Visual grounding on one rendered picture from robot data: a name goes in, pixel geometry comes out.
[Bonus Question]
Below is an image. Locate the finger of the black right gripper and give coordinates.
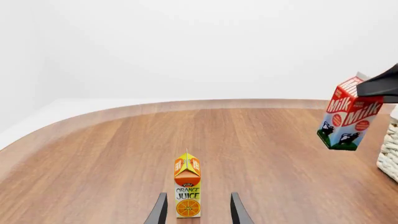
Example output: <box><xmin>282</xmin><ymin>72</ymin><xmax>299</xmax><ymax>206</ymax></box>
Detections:
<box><xmin>369</xmin><ymin>63</ymin><xmax>398</xmax><ymax>80</ymax></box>
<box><xmin>356</xmin><ymin>73</ymin><xmax>398</xmax><ymax>97</ymax></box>

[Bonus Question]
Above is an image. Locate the orange juice carton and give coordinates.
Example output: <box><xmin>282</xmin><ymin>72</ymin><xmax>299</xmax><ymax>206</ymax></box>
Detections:
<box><xmin>173</xmin><ymin>148</ymin><xmax>202</xmax><ymax>218</ymax></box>

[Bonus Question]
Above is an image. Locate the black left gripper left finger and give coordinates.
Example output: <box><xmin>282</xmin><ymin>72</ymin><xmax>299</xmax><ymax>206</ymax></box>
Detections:
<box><xmin>143</xmin><ymin>192</ymin><xmax>169</xmax><ymax>224</ymax></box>

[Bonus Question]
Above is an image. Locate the white woven basket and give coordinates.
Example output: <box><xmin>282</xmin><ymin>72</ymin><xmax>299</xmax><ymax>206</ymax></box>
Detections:
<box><xmin>376</xmin><ymin>113</ymin><xmax>398</xmax><ymax>183</ymax></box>

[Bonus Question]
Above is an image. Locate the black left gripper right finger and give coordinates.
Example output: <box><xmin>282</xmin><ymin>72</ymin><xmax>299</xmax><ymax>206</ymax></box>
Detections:
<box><xmin>230</xmin><ymin>192</ymin><xmax>255</xmax><ymax>224</ymax></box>

